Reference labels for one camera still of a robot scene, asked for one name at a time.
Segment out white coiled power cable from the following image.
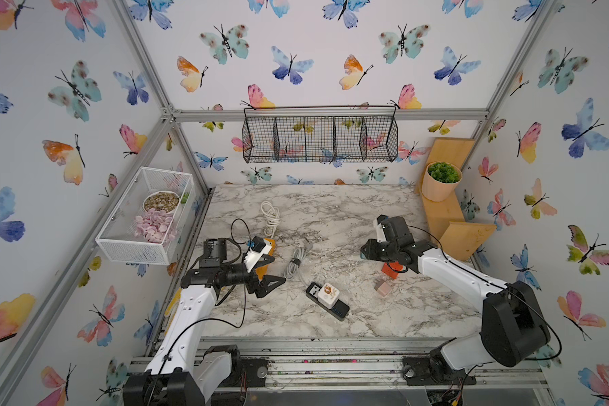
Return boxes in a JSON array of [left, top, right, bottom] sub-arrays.
[[260, 200, 281, 239]]

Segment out red cube socket adapter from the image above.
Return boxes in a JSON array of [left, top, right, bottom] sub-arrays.
[[382, 262, 406, 279]]

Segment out wooden corner shelf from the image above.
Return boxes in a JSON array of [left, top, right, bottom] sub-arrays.
[[416, 138, 496, 262]]

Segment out pink pot green plant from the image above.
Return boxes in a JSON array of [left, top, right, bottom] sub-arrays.
[[421, 162, 463, 202]]

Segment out grey coiled power cable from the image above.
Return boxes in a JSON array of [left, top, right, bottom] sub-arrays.
[[283, 242, 311, 285]]

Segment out orange power strip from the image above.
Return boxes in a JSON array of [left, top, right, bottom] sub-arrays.
[[255, 239, 277, 280]]

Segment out white cube socket adapter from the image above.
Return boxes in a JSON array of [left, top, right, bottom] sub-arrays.
[[316, 283, 340, 309]]

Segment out black power strip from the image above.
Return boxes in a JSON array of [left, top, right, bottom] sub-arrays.
[[305, 282, 350, 321]]

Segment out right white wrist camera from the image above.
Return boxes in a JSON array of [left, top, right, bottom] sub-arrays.
[[374, 215, 388, 243]]

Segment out bowl of brown pebbles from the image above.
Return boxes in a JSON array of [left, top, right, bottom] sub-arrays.
[[142, 190, 181, 214]]

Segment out yellow rubber glove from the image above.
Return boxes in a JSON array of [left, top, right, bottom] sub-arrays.
[[164, 288, 182, 318]]

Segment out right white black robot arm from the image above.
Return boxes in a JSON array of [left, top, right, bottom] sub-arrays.
[[361, 215, 557, 373]]

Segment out white mesh wall basket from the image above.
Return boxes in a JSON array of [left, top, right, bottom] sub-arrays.
[[96, 167, 195, 265]]

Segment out pink flower pile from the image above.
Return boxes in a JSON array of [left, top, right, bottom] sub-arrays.
[[134, 210, 178, 244]]

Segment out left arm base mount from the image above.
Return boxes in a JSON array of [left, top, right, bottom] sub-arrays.
[[192, 352, 268, 392]]

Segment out pink plug adapter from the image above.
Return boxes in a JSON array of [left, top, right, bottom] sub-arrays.
[[376, 281, 392, 297]]

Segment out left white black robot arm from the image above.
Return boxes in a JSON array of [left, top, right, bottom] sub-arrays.
[[123, 237, 286, 405]]

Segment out black wire wall basket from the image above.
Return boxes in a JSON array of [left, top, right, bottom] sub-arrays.
[[241, 105, 399, 167]]

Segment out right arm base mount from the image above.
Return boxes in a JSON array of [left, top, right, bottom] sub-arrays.
[[401, 353, 476, 387]]

